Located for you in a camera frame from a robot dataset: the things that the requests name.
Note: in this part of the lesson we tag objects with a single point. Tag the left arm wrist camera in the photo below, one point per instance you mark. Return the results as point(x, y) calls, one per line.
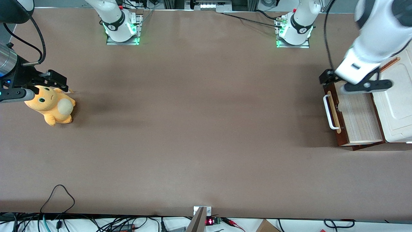
point(370, 86)

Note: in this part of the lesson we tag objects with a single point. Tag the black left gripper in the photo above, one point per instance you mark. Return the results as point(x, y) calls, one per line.
point(326, 77)

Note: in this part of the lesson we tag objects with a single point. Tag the dark brown wooden drawer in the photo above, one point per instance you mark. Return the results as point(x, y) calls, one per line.
point(360, 119)

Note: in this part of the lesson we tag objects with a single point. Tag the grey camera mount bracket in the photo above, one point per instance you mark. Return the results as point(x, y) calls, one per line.
point(198, 220)

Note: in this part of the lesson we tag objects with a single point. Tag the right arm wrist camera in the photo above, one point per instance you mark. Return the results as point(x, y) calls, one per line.
point(16, 95)

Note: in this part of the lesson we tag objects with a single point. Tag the red clip leads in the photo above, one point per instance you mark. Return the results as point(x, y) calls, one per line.
point(233, 223)

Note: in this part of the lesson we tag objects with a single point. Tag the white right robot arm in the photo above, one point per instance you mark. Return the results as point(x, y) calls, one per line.
point(116, 19)

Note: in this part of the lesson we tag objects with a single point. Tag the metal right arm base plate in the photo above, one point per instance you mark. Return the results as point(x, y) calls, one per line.
point(112, 42)

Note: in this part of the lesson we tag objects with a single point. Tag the red LED display module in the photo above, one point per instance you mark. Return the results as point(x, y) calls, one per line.
point(210, 221)

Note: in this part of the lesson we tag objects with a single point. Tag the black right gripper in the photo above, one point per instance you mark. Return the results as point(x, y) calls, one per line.
point(28, 76)

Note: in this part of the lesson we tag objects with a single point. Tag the orange strip on cabinet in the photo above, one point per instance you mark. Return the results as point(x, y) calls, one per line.
point(393, 61)

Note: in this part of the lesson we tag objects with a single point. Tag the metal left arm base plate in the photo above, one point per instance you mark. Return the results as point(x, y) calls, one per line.
point(304, 46)

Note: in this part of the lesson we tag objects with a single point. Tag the brown cardboard piece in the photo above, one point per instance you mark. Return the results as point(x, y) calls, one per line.
point(267, 226)

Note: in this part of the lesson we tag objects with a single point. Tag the orange plush toy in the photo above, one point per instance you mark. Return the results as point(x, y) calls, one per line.
point(51, 108)

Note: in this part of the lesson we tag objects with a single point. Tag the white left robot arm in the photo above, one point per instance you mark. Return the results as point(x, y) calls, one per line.
point(376, 35)

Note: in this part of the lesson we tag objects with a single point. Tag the black power adapter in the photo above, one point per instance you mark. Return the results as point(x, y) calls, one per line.
point(124, 227)

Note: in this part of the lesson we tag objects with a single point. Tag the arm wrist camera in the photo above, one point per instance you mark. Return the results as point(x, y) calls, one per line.
point(16, 95)
point(370, 86)

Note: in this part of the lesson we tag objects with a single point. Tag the white power strip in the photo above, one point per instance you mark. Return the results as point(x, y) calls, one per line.
point(207, 6)

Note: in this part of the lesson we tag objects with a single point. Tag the white and brown drawer cabinet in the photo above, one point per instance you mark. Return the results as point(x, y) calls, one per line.
point(399, 106)

